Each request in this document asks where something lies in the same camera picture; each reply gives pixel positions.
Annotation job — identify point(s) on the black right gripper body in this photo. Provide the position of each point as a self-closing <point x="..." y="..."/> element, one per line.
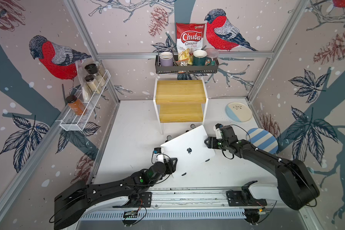
<point x="217" y="143"/>

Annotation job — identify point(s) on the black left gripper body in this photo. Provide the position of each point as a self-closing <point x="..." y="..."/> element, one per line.
<point x="167" y="170"/>

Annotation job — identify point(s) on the silver laptop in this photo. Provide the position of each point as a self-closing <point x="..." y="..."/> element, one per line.
<point x="189" y="151"/>

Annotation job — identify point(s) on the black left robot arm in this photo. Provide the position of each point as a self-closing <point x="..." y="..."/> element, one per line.
<point x="131" y="192"/>

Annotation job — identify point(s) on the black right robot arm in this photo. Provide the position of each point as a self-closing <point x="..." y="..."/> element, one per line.
<point x="296" y="186"/>

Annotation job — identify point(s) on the black lid spice jar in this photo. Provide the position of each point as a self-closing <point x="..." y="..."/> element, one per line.
<point x="93" y="84"/>

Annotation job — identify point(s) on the tall black lid jar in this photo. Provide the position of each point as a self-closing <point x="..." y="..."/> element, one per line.
<point x="93" y="70"/>

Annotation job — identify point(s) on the cream and blue plate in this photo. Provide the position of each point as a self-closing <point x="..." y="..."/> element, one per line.
<point x="238" y="112"/>

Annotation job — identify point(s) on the blue striped plate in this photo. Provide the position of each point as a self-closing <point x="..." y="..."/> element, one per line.
<point x="263" y="140"/>

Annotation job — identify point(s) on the wooden two-tier shelf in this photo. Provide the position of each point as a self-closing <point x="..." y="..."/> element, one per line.
<point x="180" y="101"/>

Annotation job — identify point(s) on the green mug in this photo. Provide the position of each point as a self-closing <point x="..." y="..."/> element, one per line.
<point x="200" y="58"/>

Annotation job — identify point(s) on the pink lidded jar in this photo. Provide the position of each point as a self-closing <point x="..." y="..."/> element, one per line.
<point x="212" y="57"/>

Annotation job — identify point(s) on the small snack packet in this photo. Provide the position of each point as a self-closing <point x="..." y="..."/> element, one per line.
<point x="184" y="62"/>

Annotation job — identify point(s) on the lilac mug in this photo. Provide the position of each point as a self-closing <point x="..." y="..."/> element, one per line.
<point x="166" y="59"/>

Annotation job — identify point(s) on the orange spice jar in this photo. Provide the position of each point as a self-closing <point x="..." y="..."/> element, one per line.
<point x="76" y="105"/>

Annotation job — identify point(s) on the red cassava chips bag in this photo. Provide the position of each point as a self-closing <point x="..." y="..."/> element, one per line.
<point x="189" y="39"/>

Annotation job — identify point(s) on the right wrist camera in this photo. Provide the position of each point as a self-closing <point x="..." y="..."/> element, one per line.
<point x="217" y="131"/>

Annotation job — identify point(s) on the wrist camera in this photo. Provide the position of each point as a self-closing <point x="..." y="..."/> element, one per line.
<point x="217" y="131"/>
<point x="157" y="155"/>

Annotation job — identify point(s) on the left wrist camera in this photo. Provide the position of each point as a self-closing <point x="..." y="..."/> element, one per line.
<point x="157" y="155"/>

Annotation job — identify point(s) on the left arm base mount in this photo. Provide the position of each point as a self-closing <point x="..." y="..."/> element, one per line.
<point x="136" y="201"/>

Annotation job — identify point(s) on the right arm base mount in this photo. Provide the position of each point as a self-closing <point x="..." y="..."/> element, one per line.
<point x="244" y="197"/>

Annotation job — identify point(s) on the dark metal wall shelf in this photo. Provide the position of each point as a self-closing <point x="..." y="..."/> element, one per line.
<point x="184" y="69"/>

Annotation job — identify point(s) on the white wire wall rack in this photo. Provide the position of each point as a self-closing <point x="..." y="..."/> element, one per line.
<point x="73" y="122"/>

